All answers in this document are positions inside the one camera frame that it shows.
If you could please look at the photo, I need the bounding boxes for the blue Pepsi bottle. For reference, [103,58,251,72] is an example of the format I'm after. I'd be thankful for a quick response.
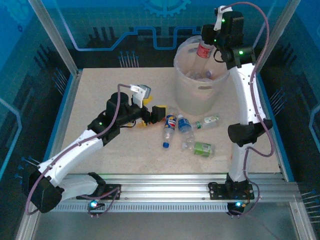
[162,114,178,149]

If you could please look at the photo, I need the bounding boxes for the red label cola bottle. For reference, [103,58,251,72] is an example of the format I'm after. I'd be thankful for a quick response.
[194,41,216,76]

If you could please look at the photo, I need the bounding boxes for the blue label water bottle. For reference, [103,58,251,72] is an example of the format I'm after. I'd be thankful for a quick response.
[177,114,196,145]

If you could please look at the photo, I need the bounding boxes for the white plastic bin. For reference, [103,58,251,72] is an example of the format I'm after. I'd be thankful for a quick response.
[174,37,231,116]

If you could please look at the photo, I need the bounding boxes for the pale green label clear bottle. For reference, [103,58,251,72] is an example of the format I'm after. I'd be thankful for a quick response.
[191,114,221,131]

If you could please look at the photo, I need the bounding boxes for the green label plastic bottle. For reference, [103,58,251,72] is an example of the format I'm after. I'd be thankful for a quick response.
[180,141,216,158]

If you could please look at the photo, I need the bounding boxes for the perforated metal strip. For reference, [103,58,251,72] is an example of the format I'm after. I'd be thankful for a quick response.
[39,202,292,213]

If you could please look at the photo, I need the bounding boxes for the small LED controller board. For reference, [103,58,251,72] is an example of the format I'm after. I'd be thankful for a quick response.
[86,198,106,210]
[226,200,247,211]

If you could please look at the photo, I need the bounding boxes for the grey metal shelf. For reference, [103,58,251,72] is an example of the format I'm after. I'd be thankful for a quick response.
[32,211,301,240]

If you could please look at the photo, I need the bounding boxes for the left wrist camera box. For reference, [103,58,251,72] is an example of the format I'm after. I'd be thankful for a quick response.
[129,83,153,109]

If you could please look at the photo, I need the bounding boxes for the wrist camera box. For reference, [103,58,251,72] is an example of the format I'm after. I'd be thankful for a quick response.
[129,83,153,109]
[214,5,234,32]

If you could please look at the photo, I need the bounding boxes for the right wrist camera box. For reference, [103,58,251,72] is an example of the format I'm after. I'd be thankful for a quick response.
[214,5,234,32]

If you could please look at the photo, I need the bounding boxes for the aluminium corner post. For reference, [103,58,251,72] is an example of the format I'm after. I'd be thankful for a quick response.
[250,0,301,77]
[27,0,83,77]

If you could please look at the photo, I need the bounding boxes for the blue edged aluminium side rail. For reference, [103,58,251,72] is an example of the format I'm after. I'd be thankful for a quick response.
[251,69,297,183]
[41,69,83,182]

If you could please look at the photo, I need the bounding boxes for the aluminium rail beam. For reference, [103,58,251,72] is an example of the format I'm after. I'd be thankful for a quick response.
[32,173,300,201]

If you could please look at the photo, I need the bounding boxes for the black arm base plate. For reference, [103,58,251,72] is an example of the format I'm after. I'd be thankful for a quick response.
[207,181,256,201]
[99,183,122,201]

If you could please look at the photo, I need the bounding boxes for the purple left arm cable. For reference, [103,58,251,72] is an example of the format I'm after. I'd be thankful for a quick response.
[24,83,133,219]

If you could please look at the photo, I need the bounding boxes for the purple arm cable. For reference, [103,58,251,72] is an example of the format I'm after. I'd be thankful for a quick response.
[24,83,133,219]
[221,1,275,219]

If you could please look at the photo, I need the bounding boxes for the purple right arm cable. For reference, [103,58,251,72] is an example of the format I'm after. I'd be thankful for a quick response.
[221,1,275,219]

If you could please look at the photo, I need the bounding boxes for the aluminium frame leg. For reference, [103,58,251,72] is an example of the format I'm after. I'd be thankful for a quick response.
[289,201,316,240]
[14,209,42,240]

